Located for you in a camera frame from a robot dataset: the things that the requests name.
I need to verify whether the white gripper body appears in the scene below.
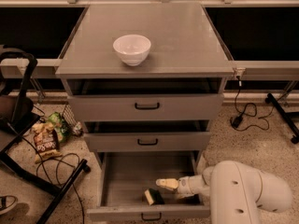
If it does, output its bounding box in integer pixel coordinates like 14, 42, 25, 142
177, 175, 209, 198

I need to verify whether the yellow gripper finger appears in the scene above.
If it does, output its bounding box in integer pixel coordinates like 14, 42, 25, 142
156, 178, 178, 191

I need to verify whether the green yellow sponge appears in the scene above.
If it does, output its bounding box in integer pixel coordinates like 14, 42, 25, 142
144, 189, 164, 205

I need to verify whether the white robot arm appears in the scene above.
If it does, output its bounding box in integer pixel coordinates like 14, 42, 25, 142
156, 161, 292, 224

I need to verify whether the grey middle drawer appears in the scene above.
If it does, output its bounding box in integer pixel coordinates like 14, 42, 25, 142
84, 132, 211, 152

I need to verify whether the grey drawer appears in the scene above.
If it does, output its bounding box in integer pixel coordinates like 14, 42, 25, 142
84, 132, 211, 152
88, 151, 210, 222
68, 94, 223, 121

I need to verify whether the grey bottom drawer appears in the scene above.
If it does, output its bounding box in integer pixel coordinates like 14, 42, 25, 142
88, 151, 210, 222

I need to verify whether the grey drawer cabinet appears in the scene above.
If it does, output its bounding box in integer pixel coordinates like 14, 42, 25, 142
55, 1, 235, 166

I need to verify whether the grey top drawer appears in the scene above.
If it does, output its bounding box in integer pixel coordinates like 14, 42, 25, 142
68, 94, 223, 121

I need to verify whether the black stand leg right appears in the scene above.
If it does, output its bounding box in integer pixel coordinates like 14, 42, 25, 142
265, 93, 299, 145

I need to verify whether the green chip bag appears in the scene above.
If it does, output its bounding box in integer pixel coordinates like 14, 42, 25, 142
48, 112, 70, 143

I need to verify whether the brown chip bag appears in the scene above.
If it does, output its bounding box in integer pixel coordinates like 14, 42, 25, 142
32, 122, 62, 163

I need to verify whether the white ceramic bowl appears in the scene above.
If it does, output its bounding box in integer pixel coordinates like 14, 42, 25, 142
113, 35, 151, 66

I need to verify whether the shoe at left edge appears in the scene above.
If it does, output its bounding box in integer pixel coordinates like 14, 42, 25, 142
0, 195, 18, 215

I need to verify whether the black power adapter cable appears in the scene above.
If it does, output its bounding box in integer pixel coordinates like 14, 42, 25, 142
229, 75, 277, 133

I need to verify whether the wire mesh basket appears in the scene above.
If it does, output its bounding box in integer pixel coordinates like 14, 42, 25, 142
62, 105, 77, 128

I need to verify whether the black stand frame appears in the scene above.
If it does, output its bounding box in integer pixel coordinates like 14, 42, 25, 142
0, 45, 91, 224

